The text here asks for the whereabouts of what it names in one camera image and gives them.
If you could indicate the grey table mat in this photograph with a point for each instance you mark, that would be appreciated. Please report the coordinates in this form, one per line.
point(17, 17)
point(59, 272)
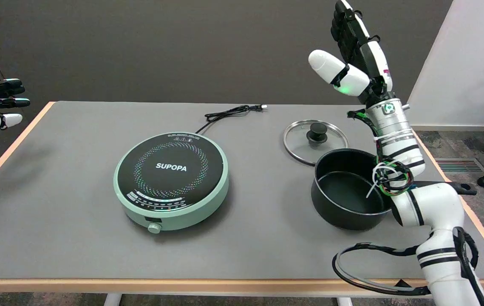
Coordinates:
point(76, 212)

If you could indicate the white table leg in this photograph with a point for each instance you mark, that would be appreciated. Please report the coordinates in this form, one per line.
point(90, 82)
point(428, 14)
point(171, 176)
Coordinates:
point(344, 301)
point(112, 300)

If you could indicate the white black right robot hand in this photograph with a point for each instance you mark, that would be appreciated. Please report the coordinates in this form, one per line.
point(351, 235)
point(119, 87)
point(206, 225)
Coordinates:
point(375, 59)

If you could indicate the green round induction cooker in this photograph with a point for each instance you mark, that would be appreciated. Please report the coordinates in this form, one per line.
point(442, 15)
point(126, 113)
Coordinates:
point(169, 178)

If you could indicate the glass lid with black knob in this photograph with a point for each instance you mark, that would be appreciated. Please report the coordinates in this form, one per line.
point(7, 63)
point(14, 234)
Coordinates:
point(316, 136)

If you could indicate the floor vent grille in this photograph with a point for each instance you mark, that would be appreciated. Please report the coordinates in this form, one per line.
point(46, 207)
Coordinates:
point(458, 165)

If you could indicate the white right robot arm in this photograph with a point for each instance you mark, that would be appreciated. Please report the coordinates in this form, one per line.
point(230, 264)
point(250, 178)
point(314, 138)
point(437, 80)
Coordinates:
point(433, 204)

